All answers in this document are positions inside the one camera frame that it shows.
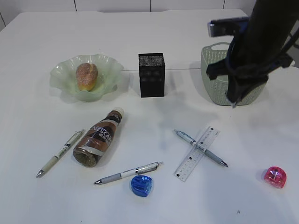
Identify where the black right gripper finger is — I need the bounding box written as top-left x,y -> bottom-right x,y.
237,82 -> 257,103
226,77 -> 240,104

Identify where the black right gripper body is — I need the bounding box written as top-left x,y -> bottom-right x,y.
206,21 -> 293,82

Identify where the paper ball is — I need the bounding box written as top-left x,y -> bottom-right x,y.
231,102 -> 236,109

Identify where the pink pencil sharpener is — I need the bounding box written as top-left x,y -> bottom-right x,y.
264,166 -> 287,189

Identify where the sugared bread roll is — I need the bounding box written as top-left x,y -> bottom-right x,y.
76,63 -> 98,91

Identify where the brown Nescafe coffee bottle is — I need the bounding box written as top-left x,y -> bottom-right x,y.
73,107 -> 124,168

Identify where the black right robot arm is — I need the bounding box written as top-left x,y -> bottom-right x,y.
206,0 -> 299,106

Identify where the green plastic woven basket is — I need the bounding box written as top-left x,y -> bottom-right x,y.
200,42 -> 268,107

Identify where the grey pen under ruler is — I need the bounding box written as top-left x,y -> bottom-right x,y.
174,129 -> 228,167

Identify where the black mesh pen holder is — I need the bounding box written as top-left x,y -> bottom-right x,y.
138,53 -> 165,98

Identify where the grey white centre pen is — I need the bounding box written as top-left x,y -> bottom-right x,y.
93,162 -> 163,185

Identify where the blue pencil sharpener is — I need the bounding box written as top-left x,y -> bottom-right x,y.
130,175 -> 153,197

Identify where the beige pen on left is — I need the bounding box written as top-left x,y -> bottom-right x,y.
36,129 -> 85,178

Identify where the clear plastic ruler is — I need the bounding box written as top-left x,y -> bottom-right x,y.
174,126 -> 220,182

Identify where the green wavy glass bowl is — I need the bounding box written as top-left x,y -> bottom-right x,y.
50,54 -> 123,102

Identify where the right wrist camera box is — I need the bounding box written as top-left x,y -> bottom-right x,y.
207,17 -> 249,37

